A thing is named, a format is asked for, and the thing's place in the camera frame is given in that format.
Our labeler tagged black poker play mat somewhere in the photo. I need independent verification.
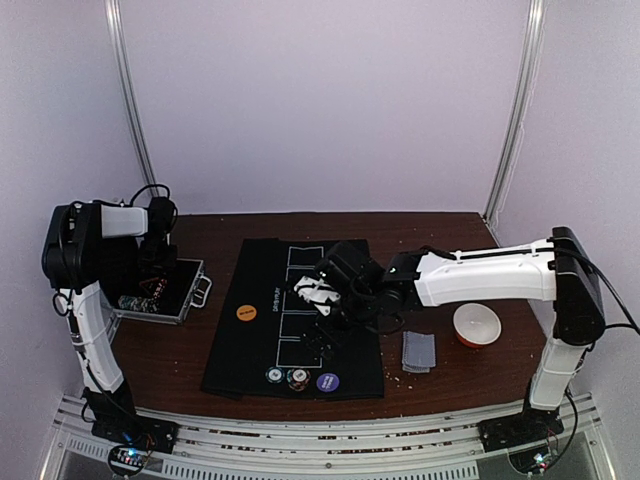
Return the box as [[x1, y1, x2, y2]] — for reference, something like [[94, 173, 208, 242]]
[[201, 238, 384, 400]]

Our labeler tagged orange big blind button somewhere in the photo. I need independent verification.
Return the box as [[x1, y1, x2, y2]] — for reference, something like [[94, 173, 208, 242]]
[[236, 304, 258, 323]]

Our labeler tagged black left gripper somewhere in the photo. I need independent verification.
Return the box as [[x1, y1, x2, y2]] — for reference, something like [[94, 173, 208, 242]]
[[137, 235, 178, 272]]

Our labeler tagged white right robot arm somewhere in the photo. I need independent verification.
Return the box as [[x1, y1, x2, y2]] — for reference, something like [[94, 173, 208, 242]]
[[291, 227, 608, 451]]

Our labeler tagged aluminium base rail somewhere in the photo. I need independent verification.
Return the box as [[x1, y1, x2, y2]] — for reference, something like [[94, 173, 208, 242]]
[[49, 392, 601, 480]]

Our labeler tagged aluminium frame post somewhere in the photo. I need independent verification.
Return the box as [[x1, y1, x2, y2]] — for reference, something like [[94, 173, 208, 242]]
[[104, 0, 167, 198], [484, 0, 547, 230]]

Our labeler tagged aluminium frame post left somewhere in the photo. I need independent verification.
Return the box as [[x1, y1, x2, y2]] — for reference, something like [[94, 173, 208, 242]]
[[104, 0, 167, 198]]

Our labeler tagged aluminium poker chip case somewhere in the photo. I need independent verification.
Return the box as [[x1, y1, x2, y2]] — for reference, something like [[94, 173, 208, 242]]
[[100, 237, 213, 325]]

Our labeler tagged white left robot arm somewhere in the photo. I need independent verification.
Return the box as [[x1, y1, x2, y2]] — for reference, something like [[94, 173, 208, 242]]
[[42, 195, 176, 444]]

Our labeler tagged purple small blind button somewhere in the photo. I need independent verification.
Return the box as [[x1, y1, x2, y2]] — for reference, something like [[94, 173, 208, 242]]
[[316, 373, 341, 394]]

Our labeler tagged mixed colour chip stack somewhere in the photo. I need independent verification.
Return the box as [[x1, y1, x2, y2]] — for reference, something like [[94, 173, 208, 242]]
[[286, 368, 311, 392]]

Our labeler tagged aluminium frame post right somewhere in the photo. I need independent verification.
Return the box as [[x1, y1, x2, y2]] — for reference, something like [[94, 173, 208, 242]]
[[484, 0, 547, 230]]

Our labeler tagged orange white bowl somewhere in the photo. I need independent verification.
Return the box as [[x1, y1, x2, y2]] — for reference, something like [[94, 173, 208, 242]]
[[453, 303, 502, 348]]

